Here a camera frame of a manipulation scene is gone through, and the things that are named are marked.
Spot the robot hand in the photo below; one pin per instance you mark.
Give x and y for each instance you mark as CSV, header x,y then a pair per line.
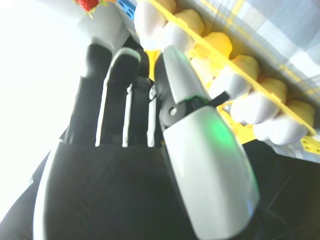
x,y
112,187

